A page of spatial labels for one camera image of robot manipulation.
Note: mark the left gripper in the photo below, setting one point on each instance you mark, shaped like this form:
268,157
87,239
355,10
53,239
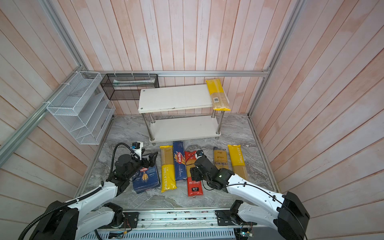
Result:
146,164

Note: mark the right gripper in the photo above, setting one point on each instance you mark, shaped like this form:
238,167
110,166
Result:
194,173

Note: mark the red spaghetti bag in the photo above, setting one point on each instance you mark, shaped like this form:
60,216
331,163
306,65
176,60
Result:
194,188

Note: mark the yellow clear spaghetti bag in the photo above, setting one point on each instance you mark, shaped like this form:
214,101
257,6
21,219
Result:
218,96

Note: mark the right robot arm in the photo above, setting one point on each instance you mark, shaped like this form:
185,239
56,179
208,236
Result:
285,213

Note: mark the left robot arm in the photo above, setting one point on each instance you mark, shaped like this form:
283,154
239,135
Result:
76,218

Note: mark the wide blue Barilla pasta box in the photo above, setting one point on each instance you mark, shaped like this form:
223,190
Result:
146,179

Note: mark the white two-tier shelf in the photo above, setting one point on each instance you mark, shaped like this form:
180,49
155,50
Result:
178,99

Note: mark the narrow blue Barilla spaghetti box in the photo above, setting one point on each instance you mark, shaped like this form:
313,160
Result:
179,161

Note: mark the yellow Pastatime spaghetti bag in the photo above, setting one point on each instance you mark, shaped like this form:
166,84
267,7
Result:
168,169

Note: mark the dark blue spaghetti bag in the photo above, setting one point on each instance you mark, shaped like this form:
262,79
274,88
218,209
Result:
220,158

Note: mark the yellow spaghetti bag far right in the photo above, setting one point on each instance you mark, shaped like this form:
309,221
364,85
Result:
237,161

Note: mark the black mesh basket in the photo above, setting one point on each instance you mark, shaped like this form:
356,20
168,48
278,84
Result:
127,87

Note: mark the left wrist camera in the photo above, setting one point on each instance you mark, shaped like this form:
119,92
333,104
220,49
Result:
136,150

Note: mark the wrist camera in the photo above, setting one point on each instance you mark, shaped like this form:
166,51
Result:
136,150
199,153

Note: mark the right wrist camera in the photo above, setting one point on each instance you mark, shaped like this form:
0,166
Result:
199,153

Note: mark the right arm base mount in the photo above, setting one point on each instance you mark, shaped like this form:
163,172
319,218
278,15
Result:
228,217

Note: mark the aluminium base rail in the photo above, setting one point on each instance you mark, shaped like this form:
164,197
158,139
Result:
176,218

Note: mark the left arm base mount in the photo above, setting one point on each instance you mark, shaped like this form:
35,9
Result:
122,218

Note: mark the white wire mesh organizer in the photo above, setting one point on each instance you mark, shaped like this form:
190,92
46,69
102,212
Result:
81,109

